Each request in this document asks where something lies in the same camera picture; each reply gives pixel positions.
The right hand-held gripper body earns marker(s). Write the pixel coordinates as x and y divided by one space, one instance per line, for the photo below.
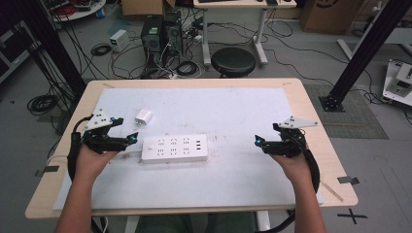
286 144

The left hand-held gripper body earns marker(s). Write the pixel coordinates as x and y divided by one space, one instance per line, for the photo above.
97 139

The white charger plug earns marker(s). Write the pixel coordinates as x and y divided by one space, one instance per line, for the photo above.
143 116

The white power strip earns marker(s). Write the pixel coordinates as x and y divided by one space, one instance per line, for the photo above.
175 148

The person's left hand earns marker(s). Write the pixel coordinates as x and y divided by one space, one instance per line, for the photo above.
92 163

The person's right hand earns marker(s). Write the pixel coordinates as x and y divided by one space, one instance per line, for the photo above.
293 168

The wooden table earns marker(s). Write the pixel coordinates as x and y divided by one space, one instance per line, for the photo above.
307 106

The grey tape piece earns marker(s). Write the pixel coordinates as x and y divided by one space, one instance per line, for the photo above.
348 180
48 169

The wooden stick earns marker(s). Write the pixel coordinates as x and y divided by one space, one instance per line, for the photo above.
332 191

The white table mat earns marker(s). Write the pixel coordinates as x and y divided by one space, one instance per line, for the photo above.
200 181

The dark floor mat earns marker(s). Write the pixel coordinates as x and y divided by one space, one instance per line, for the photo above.
356 113

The black round stool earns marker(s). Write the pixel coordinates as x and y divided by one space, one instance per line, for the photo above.
233 61

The white power supply box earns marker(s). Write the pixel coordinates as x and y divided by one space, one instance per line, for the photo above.
119 40

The black computer tower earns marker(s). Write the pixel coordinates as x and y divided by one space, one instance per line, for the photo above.
173 35
151 39

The black aluminium stand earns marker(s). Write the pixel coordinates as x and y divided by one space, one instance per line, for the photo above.
55 48
362 51

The black tape cross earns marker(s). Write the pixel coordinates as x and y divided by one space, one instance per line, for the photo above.
352 216

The person's legs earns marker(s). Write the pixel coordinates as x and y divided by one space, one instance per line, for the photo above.
194 223

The round white table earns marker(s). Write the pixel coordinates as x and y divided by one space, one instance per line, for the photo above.
81 11

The cardboard box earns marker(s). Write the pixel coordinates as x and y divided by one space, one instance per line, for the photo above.
330 16
142 7

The white device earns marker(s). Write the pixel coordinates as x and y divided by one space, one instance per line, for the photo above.
400 82

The white desk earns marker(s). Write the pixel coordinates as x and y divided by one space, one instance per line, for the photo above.
239 3

